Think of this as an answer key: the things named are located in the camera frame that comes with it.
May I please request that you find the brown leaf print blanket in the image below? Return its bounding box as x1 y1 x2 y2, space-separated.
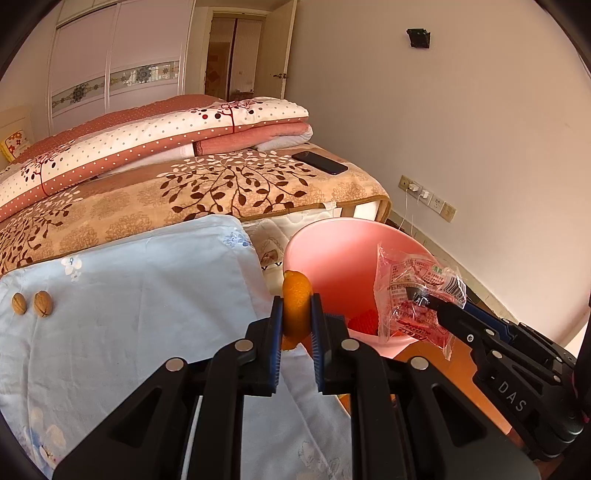
0 143 391 278

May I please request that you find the black smartphone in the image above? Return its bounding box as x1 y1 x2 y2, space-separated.
292 150 349 176

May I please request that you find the red foam net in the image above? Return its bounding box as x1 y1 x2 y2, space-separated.
347 308 380 335

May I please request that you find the cream bed headboard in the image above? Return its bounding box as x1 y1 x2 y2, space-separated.
0 105 35 162

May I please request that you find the yellow floral pillow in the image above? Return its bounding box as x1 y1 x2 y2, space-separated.
0 130 34 162

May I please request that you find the white sliding door wardrobe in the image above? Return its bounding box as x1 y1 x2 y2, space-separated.
48 0 197 134

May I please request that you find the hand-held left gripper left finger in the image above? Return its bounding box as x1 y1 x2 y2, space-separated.
53 295 284 480

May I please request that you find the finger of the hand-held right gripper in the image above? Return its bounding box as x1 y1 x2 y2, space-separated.
463 299 521 345
407 287 498 371

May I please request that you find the pink plastic bin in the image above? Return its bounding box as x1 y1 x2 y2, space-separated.
283 219 462 361

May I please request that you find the light blue floral cloth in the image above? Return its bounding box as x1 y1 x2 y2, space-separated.
0 215 354 480

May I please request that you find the clear plastic wrapper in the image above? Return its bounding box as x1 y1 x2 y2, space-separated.
373 244 467 361

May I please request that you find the cream room door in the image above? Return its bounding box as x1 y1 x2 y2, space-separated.
256 0 296 100

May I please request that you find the hallway sliding closet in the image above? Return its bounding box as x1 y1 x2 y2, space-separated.
203 14 266 100

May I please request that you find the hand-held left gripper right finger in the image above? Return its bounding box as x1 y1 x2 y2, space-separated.
310 294 541 480

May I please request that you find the wall socket strip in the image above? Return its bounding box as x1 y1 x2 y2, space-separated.
399 174 457 222

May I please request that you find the orange peel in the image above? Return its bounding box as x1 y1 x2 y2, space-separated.
281 270 315 352

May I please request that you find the folded dotted quilt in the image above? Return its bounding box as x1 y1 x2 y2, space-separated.
0 95 314 222

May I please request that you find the white charger cable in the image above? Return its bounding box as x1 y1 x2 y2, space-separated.
399 191 426 232

